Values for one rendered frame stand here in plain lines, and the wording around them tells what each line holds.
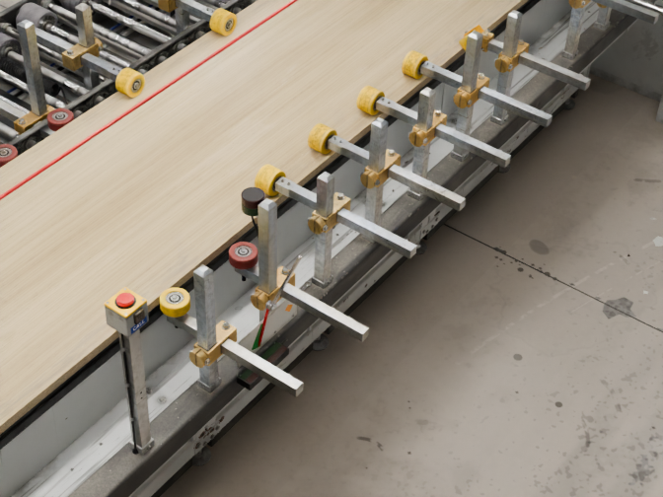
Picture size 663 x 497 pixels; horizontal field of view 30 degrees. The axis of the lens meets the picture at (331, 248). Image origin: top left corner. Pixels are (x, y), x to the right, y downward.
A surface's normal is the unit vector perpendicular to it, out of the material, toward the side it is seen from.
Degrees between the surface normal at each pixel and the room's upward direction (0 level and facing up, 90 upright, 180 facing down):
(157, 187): 0
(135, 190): 0
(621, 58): 90
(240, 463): 0
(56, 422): 90
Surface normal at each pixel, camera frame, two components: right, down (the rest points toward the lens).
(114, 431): 0.04, -0.73
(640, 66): -0.59, 0.53
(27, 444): 0.80, 0.43
